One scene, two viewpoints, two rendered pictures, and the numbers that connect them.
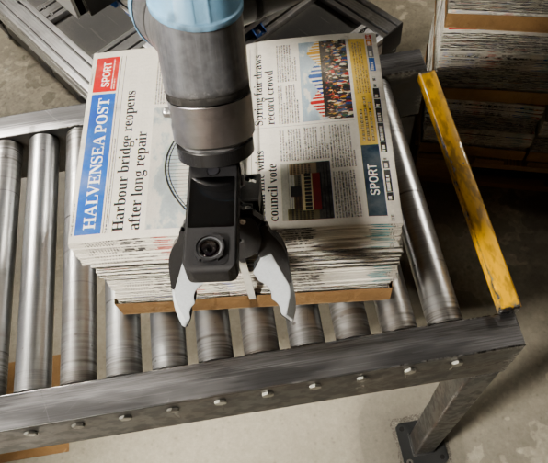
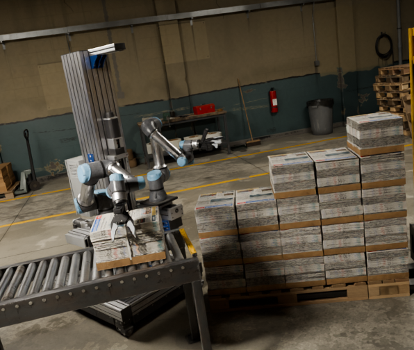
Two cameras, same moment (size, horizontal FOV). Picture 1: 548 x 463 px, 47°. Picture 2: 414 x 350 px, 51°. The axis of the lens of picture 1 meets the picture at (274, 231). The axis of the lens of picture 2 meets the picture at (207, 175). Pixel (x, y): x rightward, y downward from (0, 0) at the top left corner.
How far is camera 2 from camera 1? 194 cm
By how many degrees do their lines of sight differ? 48
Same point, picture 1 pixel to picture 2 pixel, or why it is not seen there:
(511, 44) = (221, 241)
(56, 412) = (78, 285)
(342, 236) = (147, 227)
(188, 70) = (115, 186)
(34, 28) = not seen: hidden behind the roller
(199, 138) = (117, 197)
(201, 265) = (116, 209)
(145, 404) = (102, 281)
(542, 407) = not seen: outside the picture
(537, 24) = (224, 232)
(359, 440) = not seen: outside the picture
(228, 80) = (121, 188)
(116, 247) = (99, 233)
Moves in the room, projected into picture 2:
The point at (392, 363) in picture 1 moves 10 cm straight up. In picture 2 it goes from (165, 267) to (162, 248)
